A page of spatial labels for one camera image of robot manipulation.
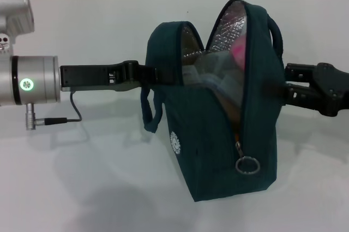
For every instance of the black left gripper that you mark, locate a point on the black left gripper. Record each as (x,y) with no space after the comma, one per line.
(90,76)

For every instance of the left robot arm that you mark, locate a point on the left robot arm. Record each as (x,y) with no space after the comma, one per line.
(38,79)

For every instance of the dark teal insulated lunch bag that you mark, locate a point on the dark teal insulated lunch bag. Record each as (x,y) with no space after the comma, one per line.
(204,147)

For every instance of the pink round peach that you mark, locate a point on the pink round peach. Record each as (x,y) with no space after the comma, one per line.
(240,52)

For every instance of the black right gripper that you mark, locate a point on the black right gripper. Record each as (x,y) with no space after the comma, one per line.
(338,92)

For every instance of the clear blue-rimmed food container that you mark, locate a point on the clear blue-rimmed food container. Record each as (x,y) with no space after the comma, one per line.
(218,79)

